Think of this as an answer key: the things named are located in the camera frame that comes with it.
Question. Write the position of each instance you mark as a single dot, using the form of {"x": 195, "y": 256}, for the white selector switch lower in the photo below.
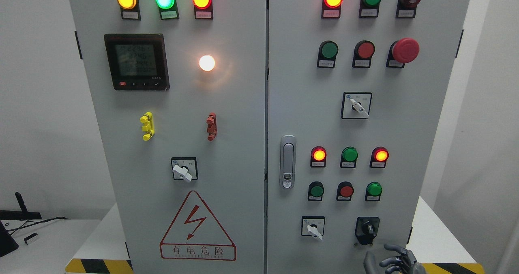
{"x": 313, "y": 226}

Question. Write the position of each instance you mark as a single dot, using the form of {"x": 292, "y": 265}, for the green push button lower left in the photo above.
{"x": 315, "y": 191}

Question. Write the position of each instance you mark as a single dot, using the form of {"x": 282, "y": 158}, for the yellow black hazard tape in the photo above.
{"x": 454, "y": 268}
{"x": 99, "y": 266}

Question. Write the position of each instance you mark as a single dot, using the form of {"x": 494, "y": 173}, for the yellow black hazard tape right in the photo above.
{"x": 454, "y": 268}

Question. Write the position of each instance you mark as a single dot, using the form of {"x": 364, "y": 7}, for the yellow black hazard tape left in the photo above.
{"x": 99, "y": 266}

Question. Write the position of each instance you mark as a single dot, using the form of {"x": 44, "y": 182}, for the green lit indicator light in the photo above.
{"x": 168, "y": 9}

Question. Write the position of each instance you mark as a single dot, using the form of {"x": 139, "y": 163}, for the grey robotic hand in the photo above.
{"x": 404, "y": 263}

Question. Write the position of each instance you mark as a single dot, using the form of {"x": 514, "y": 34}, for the white selector switch left door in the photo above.
{"x": 184, "y": 168}

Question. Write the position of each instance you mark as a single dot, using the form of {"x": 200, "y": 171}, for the red push button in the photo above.
{"x": 363, "y": 53}
{"x": 344, "y": 192}

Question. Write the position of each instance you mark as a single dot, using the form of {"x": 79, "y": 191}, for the red push button upper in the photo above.
{"x": 363, "y": 53}

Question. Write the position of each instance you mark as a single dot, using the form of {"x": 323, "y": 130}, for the green indicator middle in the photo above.
{"x": 349, "y": 157}

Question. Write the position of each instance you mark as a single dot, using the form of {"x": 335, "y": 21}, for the red emergency stop button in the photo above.
{"x": 401, "y": 52}

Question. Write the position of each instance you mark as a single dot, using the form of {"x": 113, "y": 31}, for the green push button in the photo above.
{"x": 315, "y": 191}
{"x": 373, "y": 192}
{"x": 326, "y": 55}

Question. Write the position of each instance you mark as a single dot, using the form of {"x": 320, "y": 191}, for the red indicator light door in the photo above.
{"x": 203, "y": 9}
{"x": 331, "y": 9}

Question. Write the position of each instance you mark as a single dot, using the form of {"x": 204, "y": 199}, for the green push button lower right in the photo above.
{"x": 373, "y": 192}

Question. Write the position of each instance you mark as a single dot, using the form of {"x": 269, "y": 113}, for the red push button lower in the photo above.
{"x": 344, "y": 192}

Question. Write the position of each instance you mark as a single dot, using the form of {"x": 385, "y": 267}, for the black digital power meter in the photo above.
{"x": 137, "y": 61}

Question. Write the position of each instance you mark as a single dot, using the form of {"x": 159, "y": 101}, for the white selector switch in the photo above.
{"x": 356, "y": 105}
{"x": 313, "y": 226}

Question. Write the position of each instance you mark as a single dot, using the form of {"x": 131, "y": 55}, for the white glowing lamp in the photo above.
{"x": 207, "y": 63}

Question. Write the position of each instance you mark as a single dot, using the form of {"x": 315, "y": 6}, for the red lit indicator middle left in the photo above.
{"x": 318, "y": 157}

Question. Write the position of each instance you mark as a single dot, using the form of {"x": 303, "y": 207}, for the grey electrical control cabinet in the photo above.
{"x": 266, "y": 84}

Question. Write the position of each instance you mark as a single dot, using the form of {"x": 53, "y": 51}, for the black router with antenna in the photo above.
{"x": 22, "y": 214}

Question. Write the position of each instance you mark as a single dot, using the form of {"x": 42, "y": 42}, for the red indicator light left door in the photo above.
{"x": 203, "y": 9}

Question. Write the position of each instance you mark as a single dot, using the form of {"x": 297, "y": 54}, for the yellow indicator light top left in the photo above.
{"x": 129, "y": 9}

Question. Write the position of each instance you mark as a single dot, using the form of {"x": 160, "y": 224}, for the black rotary knob switch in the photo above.
{"x": 366, "y": 229}

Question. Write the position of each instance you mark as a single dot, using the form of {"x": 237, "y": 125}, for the small black white usb dongle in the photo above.
{"x": 31, "y": 238}

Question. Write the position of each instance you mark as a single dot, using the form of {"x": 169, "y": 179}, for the red indicator middle right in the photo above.
{"x": 379, "y": 157}

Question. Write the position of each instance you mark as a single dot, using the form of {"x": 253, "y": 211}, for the green indicator light top right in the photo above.
{"x": 369, "y": 8}

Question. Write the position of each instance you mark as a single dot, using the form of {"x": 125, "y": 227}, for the silver door handle lock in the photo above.
{"x": 287, "y": 161}

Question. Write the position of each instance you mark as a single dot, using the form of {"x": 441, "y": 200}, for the white selector switch upper right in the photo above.
{"x": 356, "y": 105}

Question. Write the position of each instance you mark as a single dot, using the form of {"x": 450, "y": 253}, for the green push button upper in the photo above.
{"x": 326, "y": 55}

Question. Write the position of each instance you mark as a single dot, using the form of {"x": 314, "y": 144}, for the dark red buzzer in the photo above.
{"x": 406, "y": 8}

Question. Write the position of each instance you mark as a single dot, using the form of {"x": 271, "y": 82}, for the red high voltage warning sticker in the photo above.
{"x": 195, "y": 233}

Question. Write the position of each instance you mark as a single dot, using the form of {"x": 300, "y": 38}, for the red indicator light right door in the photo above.
{"x": 331, "y": 9}

